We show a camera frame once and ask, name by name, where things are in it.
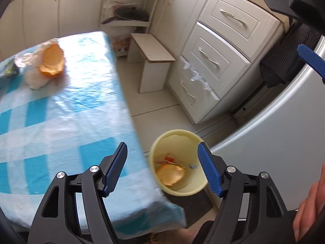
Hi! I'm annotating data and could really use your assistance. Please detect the bags of food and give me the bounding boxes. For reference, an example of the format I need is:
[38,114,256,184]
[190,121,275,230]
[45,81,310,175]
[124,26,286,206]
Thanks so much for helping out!
[109,26,133,56]

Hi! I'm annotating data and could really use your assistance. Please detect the person's right hand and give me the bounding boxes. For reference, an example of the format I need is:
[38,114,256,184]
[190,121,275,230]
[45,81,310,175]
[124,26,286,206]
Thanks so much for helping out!
[292,164,325,243]

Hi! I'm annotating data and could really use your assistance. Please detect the black striped towel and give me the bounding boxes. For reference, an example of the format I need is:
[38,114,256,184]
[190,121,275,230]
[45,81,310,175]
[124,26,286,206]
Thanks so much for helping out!
[258,22,322,89]

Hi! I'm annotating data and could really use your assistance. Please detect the patterned slipper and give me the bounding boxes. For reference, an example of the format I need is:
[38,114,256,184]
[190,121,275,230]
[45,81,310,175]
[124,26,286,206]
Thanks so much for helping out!
[149,232,168,244]

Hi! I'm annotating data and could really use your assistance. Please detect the orange peel piece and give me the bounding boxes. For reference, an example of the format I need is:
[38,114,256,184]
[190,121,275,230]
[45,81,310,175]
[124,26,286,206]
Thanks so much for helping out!
[156,164,186,187]

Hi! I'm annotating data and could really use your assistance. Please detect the white refrigerator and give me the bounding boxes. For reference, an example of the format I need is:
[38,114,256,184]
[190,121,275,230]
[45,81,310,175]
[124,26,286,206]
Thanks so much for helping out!
[209,34,325,210]

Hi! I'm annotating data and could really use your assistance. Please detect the yellow plastic bin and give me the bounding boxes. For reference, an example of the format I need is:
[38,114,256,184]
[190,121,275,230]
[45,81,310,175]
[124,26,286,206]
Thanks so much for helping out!
[149,129,207,197]

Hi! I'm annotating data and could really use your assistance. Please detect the white kitchen base cabinets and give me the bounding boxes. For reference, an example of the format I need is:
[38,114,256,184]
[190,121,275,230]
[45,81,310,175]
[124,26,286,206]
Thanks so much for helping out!
[0,0,283,125]

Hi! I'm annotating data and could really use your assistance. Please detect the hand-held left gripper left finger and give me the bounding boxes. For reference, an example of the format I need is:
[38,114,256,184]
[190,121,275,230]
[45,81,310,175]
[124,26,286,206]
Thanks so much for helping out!
[28,142,128,244]

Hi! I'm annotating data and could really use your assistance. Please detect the red white snack wrapper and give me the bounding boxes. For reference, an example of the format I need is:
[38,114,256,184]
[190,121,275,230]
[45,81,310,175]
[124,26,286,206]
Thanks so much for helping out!
[155,152,184,169]

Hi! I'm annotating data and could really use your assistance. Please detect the clear plastic wrap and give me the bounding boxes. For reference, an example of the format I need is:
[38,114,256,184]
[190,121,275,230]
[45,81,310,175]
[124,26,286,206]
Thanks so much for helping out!
[181,61,212,93]

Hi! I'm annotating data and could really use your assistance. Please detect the white wooden stool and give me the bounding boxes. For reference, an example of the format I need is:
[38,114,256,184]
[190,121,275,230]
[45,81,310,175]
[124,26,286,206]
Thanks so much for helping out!
[126,33,176,94]

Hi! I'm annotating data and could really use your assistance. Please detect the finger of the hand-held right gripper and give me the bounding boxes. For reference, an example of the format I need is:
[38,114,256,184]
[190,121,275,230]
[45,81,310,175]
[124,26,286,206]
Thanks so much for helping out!
[298,44,325,80]
[264,0,325,21]

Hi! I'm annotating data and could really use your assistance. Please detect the dark snack packet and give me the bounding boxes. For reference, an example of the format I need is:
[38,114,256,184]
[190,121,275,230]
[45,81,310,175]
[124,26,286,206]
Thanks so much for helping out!
[0,59,20,78]

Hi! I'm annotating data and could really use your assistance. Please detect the white cabinet drawer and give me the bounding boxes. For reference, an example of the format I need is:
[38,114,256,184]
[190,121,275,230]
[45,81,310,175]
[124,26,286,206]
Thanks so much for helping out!
[197,0,282,63]
[181,22,252,100]
[166,56,221,125]

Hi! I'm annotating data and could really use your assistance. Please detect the large curved orange peel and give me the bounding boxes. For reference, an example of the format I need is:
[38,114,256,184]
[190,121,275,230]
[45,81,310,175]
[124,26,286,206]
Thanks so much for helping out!
[38,43,65,78]

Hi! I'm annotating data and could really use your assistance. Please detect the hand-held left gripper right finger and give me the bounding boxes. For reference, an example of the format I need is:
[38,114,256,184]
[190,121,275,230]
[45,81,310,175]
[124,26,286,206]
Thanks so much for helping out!
[197,142,296,244]

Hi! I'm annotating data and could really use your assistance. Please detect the frying pan with lid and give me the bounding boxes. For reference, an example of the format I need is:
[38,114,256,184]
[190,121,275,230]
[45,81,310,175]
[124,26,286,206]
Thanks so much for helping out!
[101,6,149,25]

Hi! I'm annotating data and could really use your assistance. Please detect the blue checked plastic tablecloth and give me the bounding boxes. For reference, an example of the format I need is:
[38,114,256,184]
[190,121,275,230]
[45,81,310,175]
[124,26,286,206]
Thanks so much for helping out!
[0,31,187,230]

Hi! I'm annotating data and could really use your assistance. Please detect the white trolley shelf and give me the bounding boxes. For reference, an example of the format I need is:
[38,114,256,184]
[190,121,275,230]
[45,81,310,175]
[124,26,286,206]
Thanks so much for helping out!
[99,0,162,57]

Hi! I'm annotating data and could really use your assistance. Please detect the clear plastic bag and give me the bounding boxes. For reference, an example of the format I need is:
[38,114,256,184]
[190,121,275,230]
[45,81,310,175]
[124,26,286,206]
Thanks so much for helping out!
[14,38,65,90]

